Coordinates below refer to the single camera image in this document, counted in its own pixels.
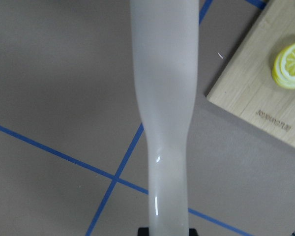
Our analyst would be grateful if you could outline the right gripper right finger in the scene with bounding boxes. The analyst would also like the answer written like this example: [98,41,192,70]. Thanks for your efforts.
[189,228,197,236]

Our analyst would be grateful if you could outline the beige hand brush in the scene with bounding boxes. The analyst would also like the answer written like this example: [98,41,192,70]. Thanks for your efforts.
[130,0,199,236]

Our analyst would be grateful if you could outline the lemon slices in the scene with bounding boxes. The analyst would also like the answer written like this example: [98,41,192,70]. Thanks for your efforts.
[272,43,295,89]

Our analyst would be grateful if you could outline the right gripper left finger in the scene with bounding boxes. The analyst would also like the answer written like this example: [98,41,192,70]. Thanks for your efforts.
[137,227,149,236]

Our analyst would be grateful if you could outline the bamboo cutting board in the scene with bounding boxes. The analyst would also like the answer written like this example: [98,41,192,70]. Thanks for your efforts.
[207,0,295,148]

